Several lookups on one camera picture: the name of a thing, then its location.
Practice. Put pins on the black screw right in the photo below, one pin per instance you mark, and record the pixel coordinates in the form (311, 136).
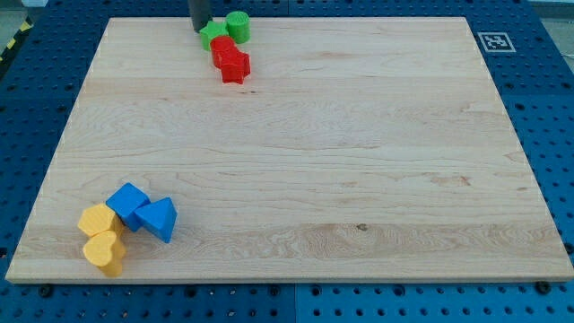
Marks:
(543, 287)

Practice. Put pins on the blue triangle block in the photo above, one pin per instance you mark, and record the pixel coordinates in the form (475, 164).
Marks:
(158, 218)

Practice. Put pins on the white fiducial marker tag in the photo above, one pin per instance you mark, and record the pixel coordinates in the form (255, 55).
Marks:
(496, 42)

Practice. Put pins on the wooden board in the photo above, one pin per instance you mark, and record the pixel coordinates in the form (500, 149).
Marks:
(358, 150)

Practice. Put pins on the yellow hexagon block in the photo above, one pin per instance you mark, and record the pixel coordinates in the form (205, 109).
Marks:
(99, 218)

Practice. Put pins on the black screw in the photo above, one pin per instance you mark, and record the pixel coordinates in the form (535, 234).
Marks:
(45, 290)
(543, 287)

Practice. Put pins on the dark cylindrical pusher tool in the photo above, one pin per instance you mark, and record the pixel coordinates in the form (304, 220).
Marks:
(200, 12)

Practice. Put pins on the blue cube block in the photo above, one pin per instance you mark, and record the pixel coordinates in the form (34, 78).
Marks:
(125, 201)

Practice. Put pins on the red cylinder block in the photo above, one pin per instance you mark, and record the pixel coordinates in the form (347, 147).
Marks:
(221, 47)

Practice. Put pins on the red star block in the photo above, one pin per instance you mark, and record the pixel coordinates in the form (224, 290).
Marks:
(234, 66)

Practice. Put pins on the black screw left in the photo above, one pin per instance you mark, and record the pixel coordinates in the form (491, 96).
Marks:
(45, 290)

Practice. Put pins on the green cylinder block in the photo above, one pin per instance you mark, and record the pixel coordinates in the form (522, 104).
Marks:
(238, 26)

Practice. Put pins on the green star block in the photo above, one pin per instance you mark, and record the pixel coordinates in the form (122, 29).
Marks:
(211, 31)

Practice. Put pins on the yellow heart block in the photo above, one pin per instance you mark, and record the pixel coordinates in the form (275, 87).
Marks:
(106, 251)

